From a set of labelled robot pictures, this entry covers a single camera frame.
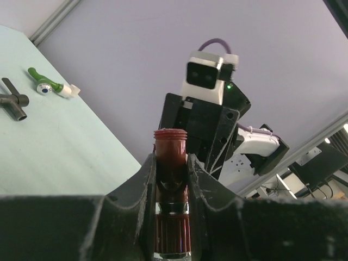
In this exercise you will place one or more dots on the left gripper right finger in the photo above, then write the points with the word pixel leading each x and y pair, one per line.
pixel 224 226

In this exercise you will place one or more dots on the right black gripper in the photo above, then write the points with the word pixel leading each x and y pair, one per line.
pixel 209 127

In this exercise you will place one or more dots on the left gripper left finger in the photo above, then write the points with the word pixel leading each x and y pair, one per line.
pixel 116 226

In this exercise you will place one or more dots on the dark red brass faucet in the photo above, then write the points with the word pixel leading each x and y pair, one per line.
pixel 172 224

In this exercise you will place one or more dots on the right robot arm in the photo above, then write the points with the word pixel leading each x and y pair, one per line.
pixel 261 146

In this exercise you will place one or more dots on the green faucet with elbow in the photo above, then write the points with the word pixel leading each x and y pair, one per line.
pixel 45 86

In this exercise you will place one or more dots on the dark metal faucet spout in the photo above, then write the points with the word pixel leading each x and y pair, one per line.
pixel 14 102

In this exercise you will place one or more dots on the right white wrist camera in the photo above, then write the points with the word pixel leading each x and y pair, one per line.
pixel 206 75

